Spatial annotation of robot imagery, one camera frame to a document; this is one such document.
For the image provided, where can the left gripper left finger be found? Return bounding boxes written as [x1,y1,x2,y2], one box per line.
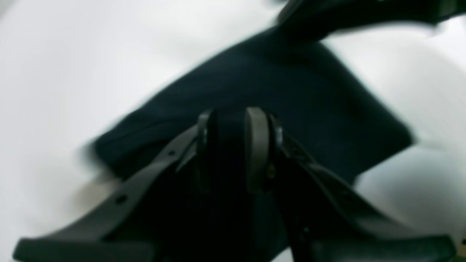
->
[13,110,218,262]

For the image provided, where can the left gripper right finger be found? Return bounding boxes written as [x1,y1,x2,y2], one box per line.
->
[245,107,456,262]

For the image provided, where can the black T-shirt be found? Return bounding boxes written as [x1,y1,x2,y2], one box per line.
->
[82,0,466,262]

